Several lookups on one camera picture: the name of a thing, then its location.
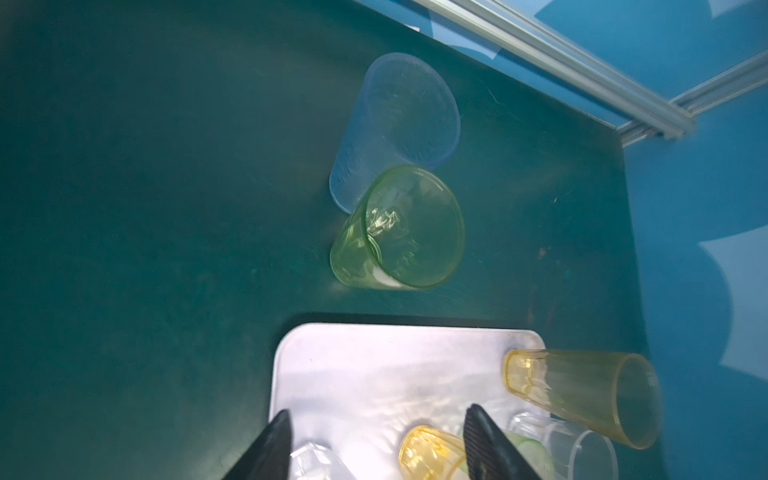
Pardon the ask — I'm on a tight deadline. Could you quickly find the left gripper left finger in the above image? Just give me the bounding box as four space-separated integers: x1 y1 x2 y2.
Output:
223 409 293 480

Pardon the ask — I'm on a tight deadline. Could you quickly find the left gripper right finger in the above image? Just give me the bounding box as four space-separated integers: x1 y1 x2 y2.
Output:
463 404 540 480

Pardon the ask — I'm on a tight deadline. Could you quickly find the clear faceted glass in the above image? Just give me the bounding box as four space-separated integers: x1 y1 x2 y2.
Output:
289 442 356 480
509 412 619 479

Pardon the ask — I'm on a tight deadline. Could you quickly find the small green glass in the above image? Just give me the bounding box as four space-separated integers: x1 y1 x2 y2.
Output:
504 431 555 480

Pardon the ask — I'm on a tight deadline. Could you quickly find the orange short glass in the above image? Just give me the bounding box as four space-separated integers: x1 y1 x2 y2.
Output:
398 425 467 480

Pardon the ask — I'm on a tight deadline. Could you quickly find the tall orange glass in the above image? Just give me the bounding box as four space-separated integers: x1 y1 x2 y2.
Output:
502 349 662 450

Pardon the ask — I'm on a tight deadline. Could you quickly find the tall green glass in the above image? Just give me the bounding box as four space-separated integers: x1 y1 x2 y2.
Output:
330 166 466 291

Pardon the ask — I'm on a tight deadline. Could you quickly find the tall clear bluish glass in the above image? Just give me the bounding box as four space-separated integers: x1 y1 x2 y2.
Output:
329 52 461 214

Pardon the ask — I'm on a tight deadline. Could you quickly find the pink rectangular tray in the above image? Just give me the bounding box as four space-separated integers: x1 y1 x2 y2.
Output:
269 323 545 479

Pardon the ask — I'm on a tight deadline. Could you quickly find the aluminium frame back bar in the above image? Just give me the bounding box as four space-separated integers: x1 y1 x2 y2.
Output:
418 0 696 139

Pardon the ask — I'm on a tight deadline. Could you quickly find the aluminium frame right post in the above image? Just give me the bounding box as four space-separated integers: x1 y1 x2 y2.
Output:
618 50 767 148

